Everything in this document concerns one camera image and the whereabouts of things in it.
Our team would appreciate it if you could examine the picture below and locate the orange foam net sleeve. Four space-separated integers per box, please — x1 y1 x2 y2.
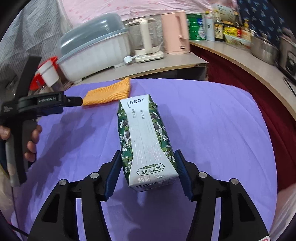
82 77 130 106

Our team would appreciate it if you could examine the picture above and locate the green white milk carton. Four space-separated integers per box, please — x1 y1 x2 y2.
117 94 179 192

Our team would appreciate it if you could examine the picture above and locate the person's left hand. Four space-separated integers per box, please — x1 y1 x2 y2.
0 125 42 162

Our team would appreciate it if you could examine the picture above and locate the red plastic basin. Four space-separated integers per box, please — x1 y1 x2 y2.
29 56 60 91

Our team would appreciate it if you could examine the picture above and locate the white plastic cup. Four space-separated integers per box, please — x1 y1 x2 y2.
37 59 60 87

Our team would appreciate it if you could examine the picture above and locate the grey lidded dish rack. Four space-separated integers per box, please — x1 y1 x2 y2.
57 13 131 83

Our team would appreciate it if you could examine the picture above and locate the purple tablecloth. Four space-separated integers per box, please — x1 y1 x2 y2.
11 79 278 240

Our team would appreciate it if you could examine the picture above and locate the white glass electric kettle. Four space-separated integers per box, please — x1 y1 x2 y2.
125 18 164 63

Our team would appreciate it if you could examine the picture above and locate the pink electric kettle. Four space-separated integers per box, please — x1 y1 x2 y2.
161 11 190 54

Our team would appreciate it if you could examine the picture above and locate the green tin can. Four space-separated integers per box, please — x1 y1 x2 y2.
187 14 206 41

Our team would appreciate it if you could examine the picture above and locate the white cylindrical bottle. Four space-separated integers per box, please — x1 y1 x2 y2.
204 11 215 41

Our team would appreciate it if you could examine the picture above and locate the dark soy sauce bottle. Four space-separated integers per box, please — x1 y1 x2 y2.
214 10 224 42

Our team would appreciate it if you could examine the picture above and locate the steel rice cooker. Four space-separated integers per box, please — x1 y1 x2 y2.
278 28 296 81

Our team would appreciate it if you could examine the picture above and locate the small steel pot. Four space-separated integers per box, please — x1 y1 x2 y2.
250 33 279 65

